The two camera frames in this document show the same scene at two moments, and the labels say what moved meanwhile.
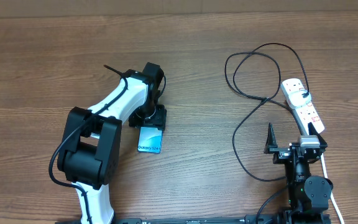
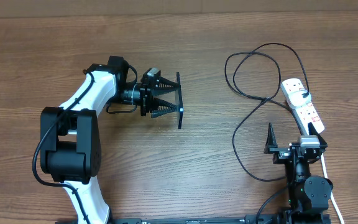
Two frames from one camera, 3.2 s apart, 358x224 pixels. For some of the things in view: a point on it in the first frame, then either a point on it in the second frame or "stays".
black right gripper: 280,152 stays
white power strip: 304,115 stays
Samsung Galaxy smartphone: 150,140 → 179,101
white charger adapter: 296,99 stays
